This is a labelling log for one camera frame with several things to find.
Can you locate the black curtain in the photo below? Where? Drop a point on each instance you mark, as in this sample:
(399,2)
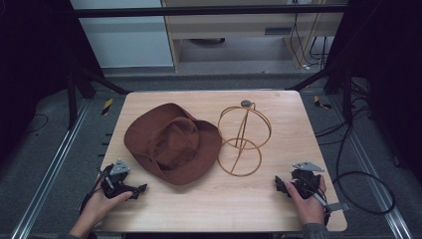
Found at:
(391,66)
(36,66)

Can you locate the person's left hand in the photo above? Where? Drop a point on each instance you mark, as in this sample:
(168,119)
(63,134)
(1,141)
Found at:
(99,209)

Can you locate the aluminium floor rail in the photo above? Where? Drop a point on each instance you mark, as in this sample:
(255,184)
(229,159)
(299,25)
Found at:
(49,172)
(375,172)

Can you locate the yellow black tape strip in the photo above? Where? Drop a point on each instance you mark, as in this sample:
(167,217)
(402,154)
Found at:
(320,103)
(107,107)

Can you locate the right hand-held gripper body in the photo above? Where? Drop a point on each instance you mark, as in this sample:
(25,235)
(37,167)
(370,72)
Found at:
(307,181)

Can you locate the white cabinet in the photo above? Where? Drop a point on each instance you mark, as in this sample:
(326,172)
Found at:
(126,40)

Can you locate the black metal stand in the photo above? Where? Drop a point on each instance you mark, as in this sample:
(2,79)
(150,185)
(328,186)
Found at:
(71,99)
(347,99)

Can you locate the light wooden desk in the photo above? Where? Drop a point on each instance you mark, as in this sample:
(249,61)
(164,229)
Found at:
(232,25)

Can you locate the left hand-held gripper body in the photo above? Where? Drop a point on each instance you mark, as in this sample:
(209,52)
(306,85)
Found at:
(114,181)

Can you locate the person's right hand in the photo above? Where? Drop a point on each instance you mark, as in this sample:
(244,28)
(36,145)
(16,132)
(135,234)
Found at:
(308,207)

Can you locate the black horizontal frame bar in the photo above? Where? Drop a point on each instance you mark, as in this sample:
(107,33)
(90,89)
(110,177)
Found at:
(199,11)

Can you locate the brown wide-brim hat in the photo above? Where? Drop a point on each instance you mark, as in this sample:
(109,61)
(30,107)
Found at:
(172,146)

